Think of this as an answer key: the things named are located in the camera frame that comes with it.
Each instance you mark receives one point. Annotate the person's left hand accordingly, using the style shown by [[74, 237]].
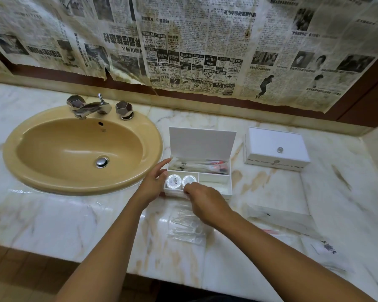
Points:
[[151, 185]]

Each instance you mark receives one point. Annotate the person's right hand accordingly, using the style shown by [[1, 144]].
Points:
[[209, 204]]

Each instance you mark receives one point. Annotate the person's left thumb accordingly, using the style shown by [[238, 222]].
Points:
[[163, 164]]

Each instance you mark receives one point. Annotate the person's right fingers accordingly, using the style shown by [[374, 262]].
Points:
[[193, 189]]

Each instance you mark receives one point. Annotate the white amenity box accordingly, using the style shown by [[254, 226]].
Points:
[[203, 144]]

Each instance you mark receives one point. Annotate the person's left forearm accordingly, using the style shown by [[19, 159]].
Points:
[[113, 245]]

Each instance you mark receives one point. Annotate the person's right forearm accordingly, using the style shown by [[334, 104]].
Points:
[[280, 264]]

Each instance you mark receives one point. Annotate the round white lidded container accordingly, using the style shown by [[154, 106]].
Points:
[[173, 181], [189, 179]]

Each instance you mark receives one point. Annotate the clear packet with black print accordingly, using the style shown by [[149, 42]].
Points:
[[189, 166]]

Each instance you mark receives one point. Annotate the clear plastic packet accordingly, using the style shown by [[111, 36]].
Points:
[[187, 236], [187, 216]]

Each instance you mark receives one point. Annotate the clear packet with red item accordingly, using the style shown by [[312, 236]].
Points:
[[219, 166]]

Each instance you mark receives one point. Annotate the chrome sink drain plug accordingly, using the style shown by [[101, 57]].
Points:
[[102, 161]]

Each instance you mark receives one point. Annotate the faceted chrome tap knob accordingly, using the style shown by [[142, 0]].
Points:
[[75, 102], [124, 110]]

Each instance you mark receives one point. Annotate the long clear plastic sleeve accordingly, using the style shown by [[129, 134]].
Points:
[[280, 216]]

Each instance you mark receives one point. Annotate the white closed box with knob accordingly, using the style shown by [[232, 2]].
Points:
[[275, 147]]

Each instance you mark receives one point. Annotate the chrome faucet spout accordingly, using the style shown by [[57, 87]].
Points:
[[89, 108]]

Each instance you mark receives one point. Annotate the yellow oval sink basin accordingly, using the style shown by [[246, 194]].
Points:
[[66, 147]]

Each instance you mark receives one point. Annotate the yellowed newspaper sheet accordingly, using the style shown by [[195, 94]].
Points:
[[126, 50], [318, 50], [201, 43], [34, 31]]

